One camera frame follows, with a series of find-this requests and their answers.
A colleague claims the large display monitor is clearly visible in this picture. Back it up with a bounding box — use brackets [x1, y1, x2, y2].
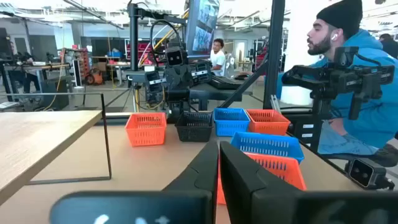
[185, 0, 221, 59]

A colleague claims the blue plastic basket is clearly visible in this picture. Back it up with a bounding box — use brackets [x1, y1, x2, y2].
[213, 107, 251, 138]
[230, 131, 305, 165]

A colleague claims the black plastic basket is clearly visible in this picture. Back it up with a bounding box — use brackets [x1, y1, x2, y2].
[174, 111, 215, 143]

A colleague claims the orange floor machine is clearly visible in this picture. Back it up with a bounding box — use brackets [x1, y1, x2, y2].
[85, 67, 105, 86]

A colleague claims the black box with white labels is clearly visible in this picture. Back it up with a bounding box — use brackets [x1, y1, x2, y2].
[287, 111, 323, 153]

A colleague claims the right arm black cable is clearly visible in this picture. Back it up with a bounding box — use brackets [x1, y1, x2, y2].
[149, 19, 185, 51]

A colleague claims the wooden shelf with black frame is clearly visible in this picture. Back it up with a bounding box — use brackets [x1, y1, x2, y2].
[0, 92, 112, 206]

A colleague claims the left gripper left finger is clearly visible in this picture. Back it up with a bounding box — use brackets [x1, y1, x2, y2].
[163, 141, 220, 224]

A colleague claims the black keyboard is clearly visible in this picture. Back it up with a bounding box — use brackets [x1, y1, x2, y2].
[210, 75, 247, 91]

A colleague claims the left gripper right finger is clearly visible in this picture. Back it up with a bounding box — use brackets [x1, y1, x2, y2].
[220, 142, 299, 224]

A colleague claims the black device on stand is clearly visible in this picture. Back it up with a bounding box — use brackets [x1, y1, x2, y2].
[281, 46, 396, 153]

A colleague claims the black table-level camera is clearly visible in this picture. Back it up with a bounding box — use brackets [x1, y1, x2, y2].
[344, 157, 396, 191]

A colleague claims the person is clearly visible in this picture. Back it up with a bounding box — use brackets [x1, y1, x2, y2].
[378, 33, 398, 60]
[275, 0, 398, 156]
[210, 38, 227, 77]

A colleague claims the orange plastic basket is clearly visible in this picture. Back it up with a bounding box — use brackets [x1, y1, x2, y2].
[216, 151, 308, 205]
[245, 108, 292, 136]
[124, 112, 167, 147]

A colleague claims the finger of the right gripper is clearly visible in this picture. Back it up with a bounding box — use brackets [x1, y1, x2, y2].
[165, 68, 180, 91]
[178, 68, 193, 91]

